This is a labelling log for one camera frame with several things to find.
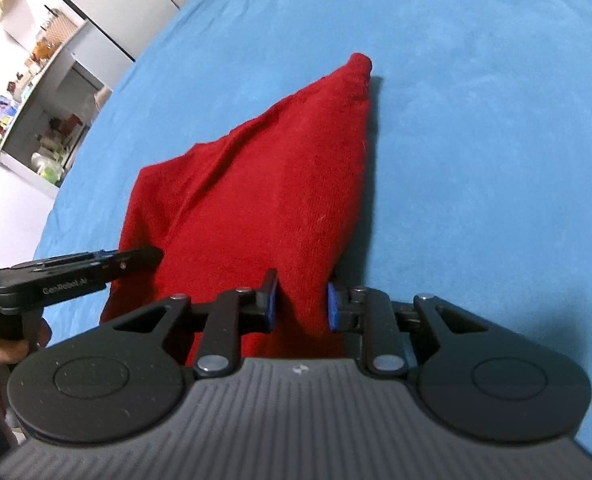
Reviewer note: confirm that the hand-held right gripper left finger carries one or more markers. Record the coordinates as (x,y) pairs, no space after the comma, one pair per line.
(271,305)

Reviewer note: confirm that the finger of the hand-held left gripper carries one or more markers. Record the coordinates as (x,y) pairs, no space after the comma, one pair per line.
(131,260)

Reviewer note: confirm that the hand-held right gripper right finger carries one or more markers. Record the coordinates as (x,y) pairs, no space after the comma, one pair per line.
(333,305)

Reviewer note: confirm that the red knit sweater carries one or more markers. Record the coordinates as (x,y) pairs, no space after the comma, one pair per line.
(256,185)

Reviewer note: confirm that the white shelf desk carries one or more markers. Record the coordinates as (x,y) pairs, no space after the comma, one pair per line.
(41,110)

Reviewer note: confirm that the bed with blue sheet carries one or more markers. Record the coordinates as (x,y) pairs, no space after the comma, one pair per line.
(476,135)

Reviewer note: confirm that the woven basket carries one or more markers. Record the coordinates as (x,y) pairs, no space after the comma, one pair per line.
(60,27)

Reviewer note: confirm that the grey and white wardrobe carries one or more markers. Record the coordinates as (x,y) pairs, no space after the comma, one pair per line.
(141,5)

